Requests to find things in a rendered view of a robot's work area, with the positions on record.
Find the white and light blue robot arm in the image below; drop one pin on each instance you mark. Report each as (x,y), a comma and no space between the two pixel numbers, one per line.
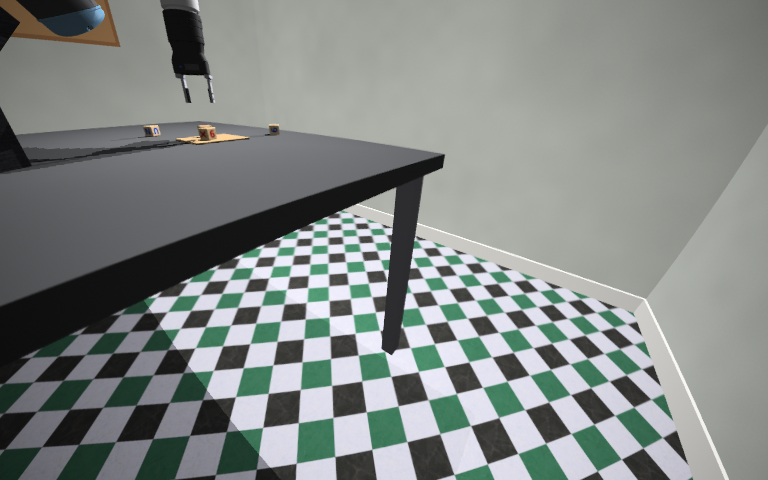
(66,17)

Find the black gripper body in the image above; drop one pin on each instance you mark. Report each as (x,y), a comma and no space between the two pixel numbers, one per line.
(185,35)

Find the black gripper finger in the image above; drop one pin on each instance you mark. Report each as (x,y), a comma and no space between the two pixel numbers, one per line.
(210,90)
(184,85)

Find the tan flat mat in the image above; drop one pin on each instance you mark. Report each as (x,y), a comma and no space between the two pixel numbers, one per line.
(220,138)

